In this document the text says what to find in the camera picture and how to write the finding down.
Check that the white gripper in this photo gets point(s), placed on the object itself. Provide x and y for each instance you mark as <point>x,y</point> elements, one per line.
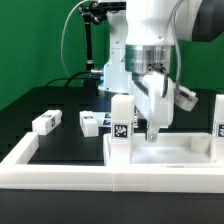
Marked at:
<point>156,109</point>

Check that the AprilTag marker sheet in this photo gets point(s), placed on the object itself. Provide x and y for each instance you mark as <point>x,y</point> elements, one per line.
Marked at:
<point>104,120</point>

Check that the white U-shaped obstacle fence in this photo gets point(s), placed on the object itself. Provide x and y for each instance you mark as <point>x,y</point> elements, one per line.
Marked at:
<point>16,172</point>

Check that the white desk tabletop panel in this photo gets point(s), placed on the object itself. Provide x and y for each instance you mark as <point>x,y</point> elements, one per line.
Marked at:
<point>170,149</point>

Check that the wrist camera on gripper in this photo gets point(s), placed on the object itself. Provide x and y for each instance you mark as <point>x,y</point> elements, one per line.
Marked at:
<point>185,98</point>

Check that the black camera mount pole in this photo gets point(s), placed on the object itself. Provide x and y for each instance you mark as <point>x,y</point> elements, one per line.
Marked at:
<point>92,14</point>

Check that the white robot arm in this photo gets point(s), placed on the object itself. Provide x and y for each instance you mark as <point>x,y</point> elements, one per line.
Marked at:
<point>144,36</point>

